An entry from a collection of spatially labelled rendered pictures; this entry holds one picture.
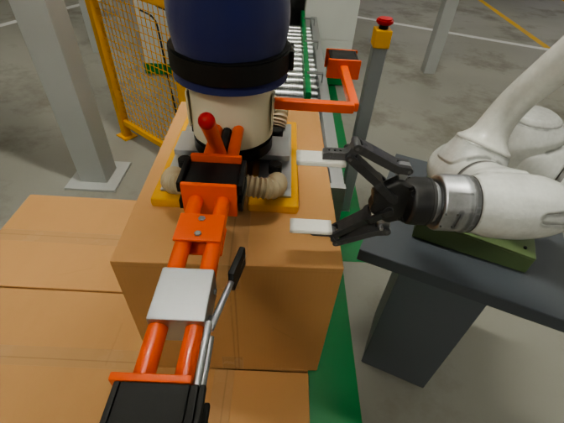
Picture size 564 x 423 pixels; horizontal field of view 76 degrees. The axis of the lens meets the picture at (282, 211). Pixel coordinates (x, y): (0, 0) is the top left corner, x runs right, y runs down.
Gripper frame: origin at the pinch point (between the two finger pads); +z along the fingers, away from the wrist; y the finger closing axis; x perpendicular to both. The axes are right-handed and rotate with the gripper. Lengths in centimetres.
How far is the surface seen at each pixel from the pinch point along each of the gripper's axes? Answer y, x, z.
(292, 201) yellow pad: 11.1, 11.0, 0.4
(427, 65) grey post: 99, 343, -147
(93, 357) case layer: 53, -3, 46
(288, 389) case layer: 53, -8, -2
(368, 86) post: 31, 117, -35
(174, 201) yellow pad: 11.3, 9.6, 23.3
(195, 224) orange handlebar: -1.4, -9.2, 14.3
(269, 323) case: 31.3, -4.0, 3.6
